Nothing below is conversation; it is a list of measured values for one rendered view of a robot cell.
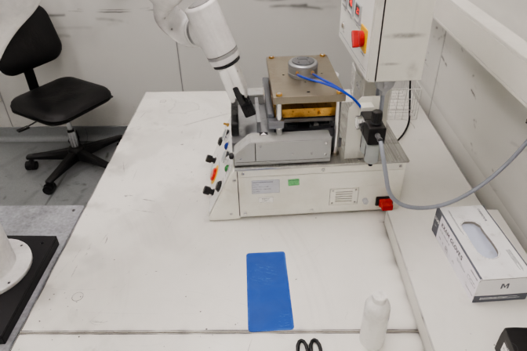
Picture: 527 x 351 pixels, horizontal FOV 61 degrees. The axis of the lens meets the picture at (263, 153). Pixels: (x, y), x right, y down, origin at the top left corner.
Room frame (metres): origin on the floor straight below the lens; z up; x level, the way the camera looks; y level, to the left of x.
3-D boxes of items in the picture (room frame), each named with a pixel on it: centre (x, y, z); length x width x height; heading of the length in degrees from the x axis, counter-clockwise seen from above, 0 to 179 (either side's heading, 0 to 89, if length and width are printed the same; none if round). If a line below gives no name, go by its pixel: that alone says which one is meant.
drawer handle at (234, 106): (1.11, 0.08, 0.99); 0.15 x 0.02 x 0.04; 3
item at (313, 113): (1.12, -0.11, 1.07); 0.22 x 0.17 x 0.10; 3
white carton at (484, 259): (0.73, -0.49, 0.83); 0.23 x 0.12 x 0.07; 3
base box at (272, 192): (1.11, -0.10, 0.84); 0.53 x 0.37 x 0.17; 93
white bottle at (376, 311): (0.56, -0.22, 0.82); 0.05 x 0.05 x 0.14
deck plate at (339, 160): (1.12, -0.14, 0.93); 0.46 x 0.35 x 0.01; 93
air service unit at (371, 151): (0.91, -0.25, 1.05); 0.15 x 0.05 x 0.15; 3
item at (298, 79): (1.10, -0.14, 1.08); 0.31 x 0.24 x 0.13; 3
